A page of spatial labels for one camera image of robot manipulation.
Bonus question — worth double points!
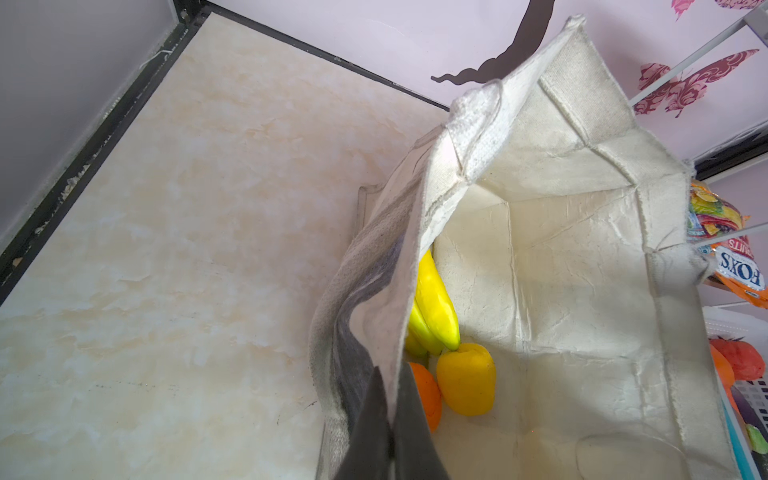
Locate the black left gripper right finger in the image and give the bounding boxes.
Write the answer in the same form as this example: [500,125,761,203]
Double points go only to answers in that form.
[393,363,449,480]

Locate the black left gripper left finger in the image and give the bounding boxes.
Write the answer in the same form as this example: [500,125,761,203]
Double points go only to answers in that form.
[335,367,391,480]

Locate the orange fruit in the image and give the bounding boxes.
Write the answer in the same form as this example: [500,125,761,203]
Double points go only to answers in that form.
[409,362,442,433]

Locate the yellow orange apple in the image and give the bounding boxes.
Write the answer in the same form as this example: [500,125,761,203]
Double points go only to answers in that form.
[436,343,496,417]

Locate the yellow banana bunch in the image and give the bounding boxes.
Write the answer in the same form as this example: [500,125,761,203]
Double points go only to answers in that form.
[405,250,461,358]

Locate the cream canvas grocery bag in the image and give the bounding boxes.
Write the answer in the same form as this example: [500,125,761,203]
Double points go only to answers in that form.
[309,15,740,479]

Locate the orange Fox's candy bag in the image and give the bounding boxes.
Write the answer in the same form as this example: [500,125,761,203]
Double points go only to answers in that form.
[687,180,767,309]

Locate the orange tangerine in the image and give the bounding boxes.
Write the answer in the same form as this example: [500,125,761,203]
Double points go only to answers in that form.
[710,345,735,393]

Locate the teal plastic basket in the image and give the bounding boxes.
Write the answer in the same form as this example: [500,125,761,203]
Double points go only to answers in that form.
[720,388,761,480]

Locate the dark purple eggplant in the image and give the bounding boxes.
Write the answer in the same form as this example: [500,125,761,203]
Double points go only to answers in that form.
[734,399,767,454]

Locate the red tomato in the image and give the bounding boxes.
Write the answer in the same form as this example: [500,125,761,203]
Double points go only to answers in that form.
[709,338,766,381]

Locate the white plastic basket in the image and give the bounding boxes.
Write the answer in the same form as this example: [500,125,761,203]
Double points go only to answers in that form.
[703,307,767,479]

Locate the white wood two-tier shelf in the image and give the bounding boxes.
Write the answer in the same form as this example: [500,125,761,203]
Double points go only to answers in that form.
[626,0,768,253]

